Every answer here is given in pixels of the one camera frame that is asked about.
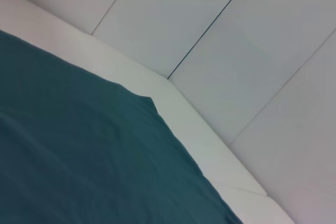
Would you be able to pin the teal blue t-shirt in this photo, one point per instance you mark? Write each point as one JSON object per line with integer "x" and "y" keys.
{"x": 78, "y": 155}

